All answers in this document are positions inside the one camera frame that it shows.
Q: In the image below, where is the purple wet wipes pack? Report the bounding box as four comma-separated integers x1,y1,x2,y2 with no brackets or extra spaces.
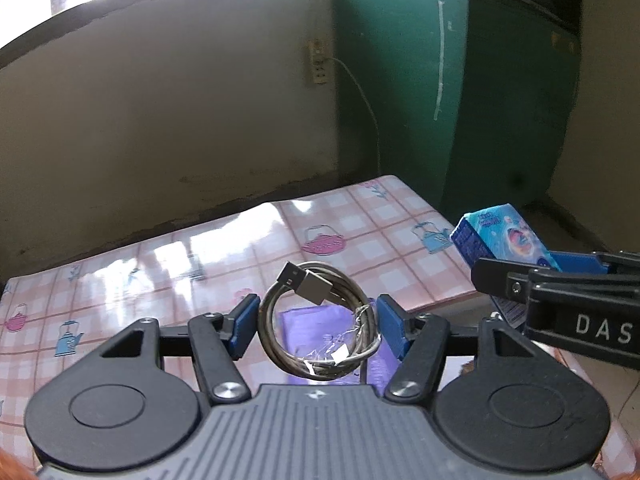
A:
278,304,399,394

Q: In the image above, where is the grey USB cable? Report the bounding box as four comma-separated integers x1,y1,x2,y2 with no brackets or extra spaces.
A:
258,260,383,380

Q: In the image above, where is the blue tissue box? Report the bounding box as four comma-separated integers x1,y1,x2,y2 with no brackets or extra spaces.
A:
449,202,561,328

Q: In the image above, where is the pink checkered tablecloth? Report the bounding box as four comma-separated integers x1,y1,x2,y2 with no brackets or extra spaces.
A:
1,176,480,469

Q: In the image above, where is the green door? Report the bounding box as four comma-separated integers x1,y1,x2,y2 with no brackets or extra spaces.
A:
332,0,582,219

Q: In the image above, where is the wall power outlet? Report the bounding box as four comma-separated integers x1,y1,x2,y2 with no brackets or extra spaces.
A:
308,38,330,84

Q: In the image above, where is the white wall cable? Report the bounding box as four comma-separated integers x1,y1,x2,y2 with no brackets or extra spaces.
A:
319,0,384,176

